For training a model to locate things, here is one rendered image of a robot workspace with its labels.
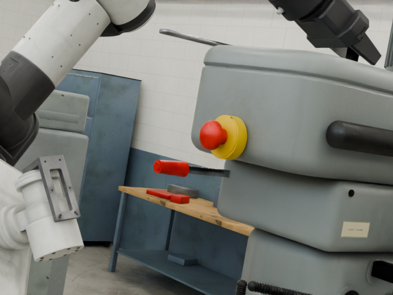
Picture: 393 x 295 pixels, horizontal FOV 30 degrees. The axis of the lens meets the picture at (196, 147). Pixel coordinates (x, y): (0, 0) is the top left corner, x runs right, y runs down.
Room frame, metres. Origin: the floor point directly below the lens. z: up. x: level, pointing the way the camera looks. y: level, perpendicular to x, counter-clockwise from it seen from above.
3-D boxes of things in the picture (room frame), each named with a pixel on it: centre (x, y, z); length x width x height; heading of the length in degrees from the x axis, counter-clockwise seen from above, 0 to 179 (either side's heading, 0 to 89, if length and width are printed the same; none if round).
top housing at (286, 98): (1.16, -0.23, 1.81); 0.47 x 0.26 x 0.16; 130
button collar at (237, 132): (1.00, -0.04, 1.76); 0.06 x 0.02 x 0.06; 40
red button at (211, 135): (0.98, -0.02, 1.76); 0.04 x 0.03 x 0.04; 40
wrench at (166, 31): (1.14, -0.02, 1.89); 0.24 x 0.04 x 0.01; 128
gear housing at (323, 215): (1.17, -0.25, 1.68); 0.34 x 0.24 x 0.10; 130
